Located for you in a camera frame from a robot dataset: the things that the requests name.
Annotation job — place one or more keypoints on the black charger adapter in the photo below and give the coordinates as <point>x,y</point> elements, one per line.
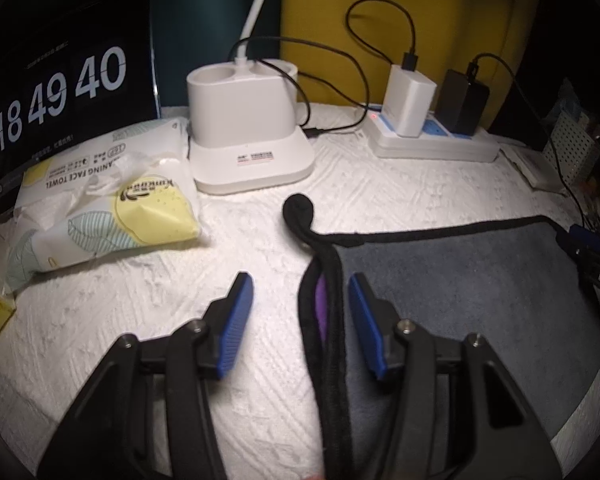
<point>461,103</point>

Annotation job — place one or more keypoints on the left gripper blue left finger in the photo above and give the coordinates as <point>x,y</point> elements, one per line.
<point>107,431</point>

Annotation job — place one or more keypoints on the white desk lamp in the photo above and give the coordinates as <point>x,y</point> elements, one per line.
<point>245,134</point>

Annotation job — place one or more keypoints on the white charger adapter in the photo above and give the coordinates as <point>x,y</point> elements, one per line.
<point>407,101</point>

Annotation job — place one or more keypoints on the tablet clock display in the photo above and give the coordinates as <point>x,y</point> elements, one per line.
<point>96,75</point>

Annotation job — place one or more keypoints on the white textured tablecloth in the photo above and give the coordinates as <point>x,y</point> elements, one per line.
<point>265,413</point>

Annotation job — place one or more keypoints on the grey towel black trim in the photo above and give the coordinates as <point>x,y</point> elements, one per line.
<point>506,280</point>

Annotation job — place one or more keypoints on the face towel pack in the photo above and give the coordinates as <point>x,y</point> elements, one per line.
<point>130,188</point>

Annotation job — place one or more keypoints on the white power strip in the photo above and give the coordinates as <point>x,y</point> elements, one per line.
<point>433,143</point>

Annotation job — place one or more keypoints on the dark green curtain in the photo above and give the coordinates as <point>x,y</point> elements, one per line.
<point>187,34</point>

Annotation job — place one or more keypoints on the yellow curtain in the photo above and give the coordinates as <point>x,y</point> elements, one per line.
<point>444,33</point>

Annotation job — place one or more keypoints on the white flat package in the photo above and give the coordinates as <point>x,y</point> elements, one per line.
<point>534,167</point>

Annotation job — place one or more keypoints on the white perforated basket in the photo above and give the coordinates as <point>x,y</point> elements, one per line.
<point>571,149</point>

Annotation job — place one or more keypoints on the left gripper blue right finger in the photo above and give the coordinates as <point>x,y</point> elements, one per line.
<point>493,433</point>

